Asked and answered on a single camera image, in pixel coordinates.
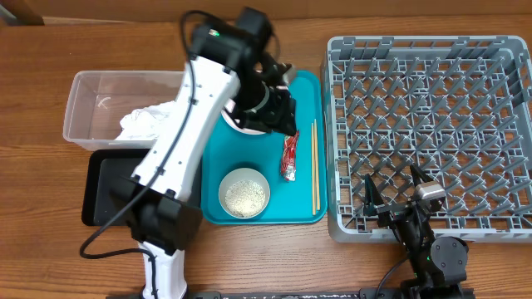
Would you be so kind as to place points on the wooden chopstick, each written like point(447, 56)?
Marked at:
point(316, 165)
point(312, 172)

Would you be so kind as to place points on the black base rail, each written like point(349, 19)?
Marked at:
point(291, 295)

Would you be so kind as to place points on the teal serving tray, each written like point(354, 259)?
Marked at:
point(289, 202)

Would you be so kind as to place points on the red sauce packet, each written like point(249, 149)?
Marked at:
point(288, 160)

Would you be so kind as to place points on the grey bowl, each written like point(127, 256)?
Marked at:
point(242, 174)

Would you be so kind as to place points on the clear plastic bin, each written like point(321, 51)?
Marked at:
point(98, 101)

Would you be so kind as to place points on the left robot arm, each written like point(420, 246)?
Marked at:
point(225, 62)

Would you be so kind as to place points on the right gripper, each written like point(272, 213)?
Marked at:
point(392, 213)

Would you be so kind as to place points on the white plate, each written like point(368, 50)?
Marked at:
point(231, 123)

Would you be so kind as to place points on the grey dishwasher rack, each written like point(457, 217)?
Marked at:
point(457, 106)

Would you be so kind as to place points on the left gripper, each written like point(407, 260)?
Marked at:
point(278, 117)

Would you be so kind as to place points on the white napkin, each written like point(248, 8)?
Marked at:
point(144, 123)

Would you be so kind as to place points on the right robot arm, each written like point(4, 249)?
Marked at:
point(438, 263)

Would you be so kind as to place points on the white rice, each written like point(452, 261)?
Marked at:
point(245, 199)

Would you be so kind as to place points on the black tray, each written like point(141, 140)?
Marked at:
point(107, 169)

